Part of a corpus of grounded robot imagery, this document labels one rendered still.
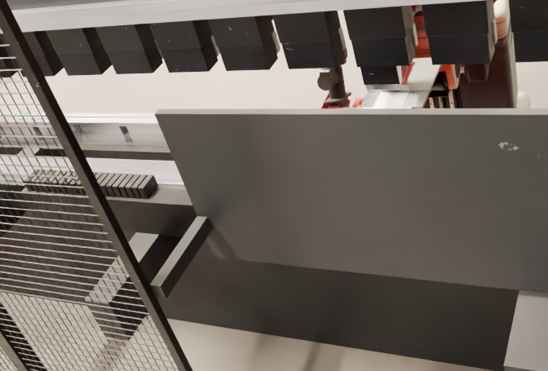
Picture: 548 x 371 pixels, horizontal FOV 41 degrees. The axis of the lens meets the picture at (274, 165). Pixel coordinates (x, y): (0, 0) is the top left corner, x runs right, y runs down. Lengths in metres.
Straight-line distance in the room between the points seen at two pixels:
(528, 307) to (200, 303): 1.62
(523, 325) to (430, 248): 0.24
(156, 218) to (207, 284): 0.85
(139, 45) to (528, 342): 1.36
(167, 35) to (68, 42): 0.38
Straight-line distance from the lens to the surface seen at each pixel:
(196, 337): 3.01
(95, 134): 2.60
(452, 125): 1.37
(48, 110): 1.42
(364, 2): 1.85
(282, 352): 2.82
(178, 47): 2.16
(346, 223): 1.61
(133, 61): 2.28
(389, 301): 2.49
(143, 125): 2.44
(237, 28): 2.03
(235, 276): 2.70
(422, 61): 2.24
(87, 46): 2.36
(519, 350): 1.55
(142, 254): 2.03
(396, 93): 2.11
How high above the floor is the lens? 2.08
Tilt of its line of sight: 34 degrees down
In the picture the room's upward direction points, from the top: 18 degrees counter-clockwise
